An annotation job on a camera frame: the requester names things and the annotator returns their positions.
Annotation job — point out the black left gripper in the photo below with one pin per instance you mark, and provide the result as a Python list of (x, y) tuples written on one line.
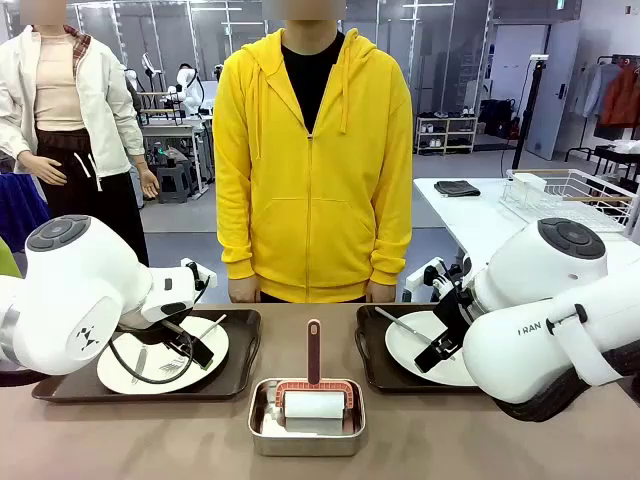
[(160, 327)]

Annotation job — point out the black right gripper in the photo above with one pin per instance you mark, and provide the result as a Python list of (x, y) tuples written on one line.
[(452, 317)]

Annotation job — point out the dark brown serving tray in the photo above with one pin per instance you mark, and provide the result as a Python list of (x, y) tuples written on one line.
[(235, 350), (372, 350)]

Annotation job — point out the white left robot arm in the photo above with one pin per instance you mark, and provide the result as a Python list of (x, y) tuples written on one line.
[(75, 300)]

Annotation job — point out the person's left forearm yellow sleeve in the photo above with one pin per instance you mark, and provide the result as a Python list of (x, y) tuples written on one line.
[(391, 235)]

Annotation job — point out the person's right forearm yellow sleeve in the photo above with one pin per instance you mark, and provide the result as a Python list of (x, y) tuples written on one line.
[(236, 235)]

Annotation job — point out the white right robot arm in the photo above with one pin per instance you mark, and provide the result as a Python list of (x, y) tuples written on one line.
[(525, 350)]

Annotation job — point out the person's right hand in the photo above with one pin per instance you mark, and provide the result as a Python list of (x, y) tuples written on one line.
[(245, 292)]

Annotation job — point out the person's left hand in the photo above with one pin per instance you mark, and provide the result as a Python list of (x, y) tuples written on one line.
[(382, 292)]

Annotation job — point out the silver fork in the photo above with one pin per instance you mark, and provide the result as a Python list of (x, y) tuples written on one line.
[(171, 366)]

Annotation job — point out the white round plate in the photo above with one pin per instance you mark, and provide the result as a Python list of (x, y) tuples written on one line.
[(155, 382), (405, 355)]

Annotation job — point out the silver cutlery piece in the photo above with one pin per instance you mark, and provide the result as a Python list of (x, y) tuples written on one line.
[(400, 322)]

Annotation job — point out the silver table knife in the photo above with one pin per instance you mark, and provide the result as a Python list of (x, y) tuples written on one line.
[(140, 362)]

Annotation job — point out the white work table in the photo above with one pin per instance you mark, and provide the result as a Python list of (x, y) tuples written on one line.
[(465, 215)]

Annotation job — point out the rectangular stainless steel tray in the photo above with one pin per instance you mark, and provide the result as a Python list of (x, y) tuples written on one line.
[(305, 445)]

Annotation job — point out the dark folded cloth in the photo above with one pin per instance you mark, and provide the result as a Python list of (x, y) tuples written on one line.
[(456, 188)]

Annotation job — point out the dark plastic stool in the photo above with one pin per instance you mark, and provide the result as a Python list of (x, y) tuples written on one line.
[(175, 180)]

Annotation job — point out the person in yellow hoodie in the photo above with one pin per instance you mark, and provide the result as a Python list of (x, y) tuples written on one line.
[(310, 200)]

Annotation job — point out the green object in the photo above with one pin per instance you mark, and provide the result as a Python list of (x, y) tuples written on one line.
[(7, 262)]

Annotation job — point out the white shoe rack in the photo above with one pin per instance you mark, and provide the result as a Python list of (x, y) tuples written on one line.
[(445, 135)]

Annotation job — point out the white background desk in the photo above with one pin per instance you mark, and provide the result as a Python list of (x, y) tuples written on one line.
[(170, 131)]

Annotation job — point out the blue cloth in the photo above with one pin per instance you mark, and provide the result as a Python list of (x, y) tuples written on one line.
[(20, 210)]

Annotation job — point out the black bags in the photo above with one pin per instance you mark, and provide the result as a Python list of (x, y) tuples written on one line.
[(497, 117)]

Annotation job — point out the black tripod stand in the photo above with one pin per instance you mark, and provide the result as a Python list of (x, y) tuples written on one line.
[(527, 115)]

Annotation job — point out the black clothes rack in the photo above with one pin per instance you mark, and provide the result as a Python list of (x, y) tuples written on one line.
[(587, 145)]

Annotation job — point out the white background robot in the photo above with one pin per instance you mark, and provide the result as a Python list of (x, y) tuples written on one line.
[(189, 92)]

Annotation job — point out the mannequin in white jacket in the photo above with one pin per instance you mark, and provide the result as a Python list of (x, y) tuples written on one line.
[(100, 100)]

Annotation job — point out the grey hanging garment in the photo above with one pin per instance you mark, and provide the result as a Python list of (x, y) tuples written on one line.
[(590, 90)]

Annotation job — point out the orange hanging garment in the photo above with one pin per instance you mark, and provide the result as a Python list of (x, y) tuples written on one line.
[(622, 97)]

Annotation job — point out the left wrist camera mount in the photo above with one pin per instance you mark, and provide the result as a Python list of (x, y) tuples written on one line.
[(200, 277)]

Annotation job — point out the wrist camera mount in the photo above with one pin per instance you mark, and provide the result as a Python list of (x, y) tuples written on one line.
[(440, 277), (200, 277)]

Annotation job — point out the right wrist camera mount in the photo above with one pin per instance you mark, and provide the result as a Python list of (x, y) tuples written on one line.
[(440, 277)]

